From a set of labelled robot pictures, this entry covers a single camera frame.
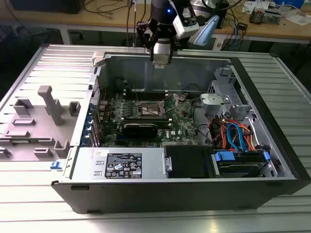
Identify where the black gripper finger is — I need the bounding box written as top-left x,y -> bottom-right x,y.
136,20 -> 156,62
168,35 -> 182,63

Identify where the square silver CPU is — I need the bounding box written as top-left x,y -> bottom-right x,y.
153,54 -> 171,68

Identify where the CPU socket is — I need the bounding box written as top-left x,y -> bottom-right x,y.
136,98 -> 167,117

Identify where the finned CPU cooler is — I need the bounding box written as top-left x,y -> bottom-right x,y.
250,7 -> 265,24

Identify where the silver drive cage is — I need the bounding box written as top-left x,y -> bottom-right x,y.
207,67 -> 253,115

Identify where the tall black box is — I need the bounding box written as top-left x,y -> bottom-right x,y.
217,0 -> 230,29

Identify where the green motherboard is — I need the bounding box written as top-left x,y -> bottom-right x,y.
98,91 -> 207,148

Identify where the black graphics card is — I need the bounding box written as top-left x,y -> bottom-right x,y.
121,122 -> 159,139

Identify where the white printed card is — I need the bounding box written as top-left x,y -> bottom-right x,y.
242,1 -> 268,13

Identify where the wooden desk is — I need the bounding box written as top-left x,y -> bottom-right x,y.
0,0 -> 151,46
213,0 -> 311,46

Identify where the black plastic drive shroud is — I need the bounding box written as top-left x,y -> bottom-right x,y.
163,145 -> 214,179

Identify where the silver metal component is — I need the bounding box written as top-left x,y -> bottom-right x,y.
263,9 -> 282,24

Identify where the wide black device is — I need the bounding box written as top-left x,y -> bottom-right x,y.
9,0 -> 86,15

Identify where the hard disk in blue carrier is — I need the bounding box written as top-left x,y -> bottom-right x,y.
211,150 -> 272,179

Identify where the silver power supply with label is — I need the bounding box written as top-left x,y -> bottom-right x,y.
63,147 -> 168,180

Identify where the white paper sheet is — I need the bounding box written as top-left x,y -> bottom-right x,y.
284,14 -> 311,27

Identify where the grey parts rack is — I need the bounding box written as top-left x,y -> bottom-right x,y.
0,85 -> 81,162

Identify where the black PC case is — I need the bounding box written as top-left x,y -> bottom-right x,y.
51,50 -> 311,215

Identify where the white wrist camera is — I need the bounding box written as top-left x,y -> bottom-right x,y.
173,4 -> 200,39

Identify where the short black wire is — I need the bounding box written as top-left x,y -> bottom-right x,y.
181,83 -> 204,95

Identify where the long black wire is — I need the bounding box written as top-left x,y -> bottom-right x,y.
191,98 -> 214,148

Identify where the silver disk bay bracket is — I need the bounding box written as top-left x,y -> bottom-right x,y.
199,93 -> 231,115

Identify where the blue data wire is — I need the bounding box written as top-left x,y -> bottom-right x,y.
227,122 -> 246,152

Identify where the orange power wire bundle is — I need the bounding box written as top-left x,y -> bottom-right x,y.
208,116 -> 257,151

